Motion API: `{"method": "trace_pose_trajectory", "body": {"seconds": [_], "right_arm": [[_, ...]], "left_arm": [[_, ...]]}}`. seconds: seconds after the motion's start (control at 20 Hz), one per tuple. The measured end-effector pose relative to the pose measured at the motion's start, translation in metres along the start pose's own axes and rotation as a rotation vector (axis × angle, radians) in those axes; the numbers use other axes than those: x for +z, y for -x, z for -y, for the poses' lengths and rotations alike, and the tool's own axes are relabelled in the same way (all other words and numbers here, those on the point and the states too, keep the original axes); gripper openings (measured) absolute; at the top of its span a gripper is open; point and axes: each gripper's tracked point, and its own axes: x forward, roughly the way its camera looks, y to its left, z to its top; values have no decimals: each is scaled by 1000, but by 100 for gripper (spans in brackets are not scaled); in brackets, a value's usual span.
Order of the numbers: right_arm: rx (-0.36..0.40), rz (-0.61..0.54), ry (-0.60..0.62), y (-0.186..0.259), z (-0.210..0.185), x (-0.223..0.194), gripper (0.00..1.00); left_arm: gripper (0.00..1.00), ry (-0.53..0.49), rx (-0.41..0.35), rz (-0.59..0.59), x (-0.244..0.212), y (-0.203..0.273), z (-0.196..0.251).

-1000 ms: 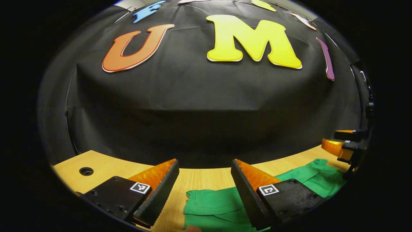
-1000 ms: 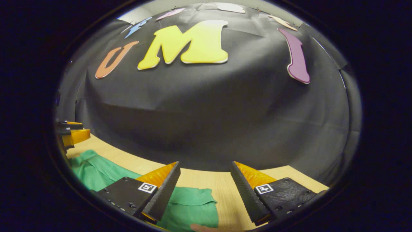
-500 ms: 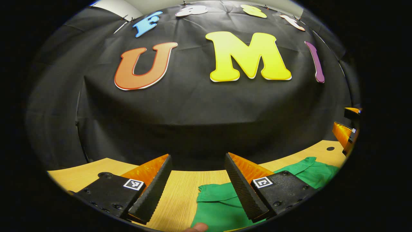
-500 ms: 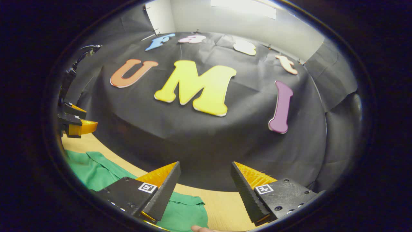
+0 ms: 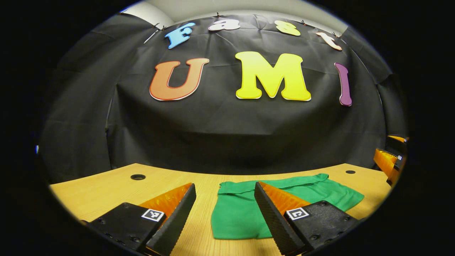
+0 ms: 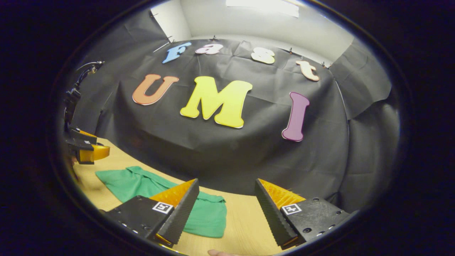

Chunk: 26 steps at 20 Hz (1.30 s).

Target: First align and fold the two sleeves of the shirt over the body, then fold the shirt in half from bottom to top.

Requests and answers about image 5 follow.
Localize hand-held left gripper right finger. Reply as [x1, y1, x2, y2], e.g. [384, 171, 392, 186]
[254, 181, 360, 256]

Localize green T-shirt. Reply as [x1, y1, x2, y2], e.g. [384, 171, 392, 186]
[211, 173, 365, 240]

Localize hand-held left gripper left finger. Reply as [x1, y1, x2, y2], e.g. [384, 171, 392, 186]
[81, 183, 197, 256]

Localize black backdrop cloth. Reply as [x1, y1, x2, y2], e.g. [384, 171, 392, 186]
[39, 12, 408, 183]

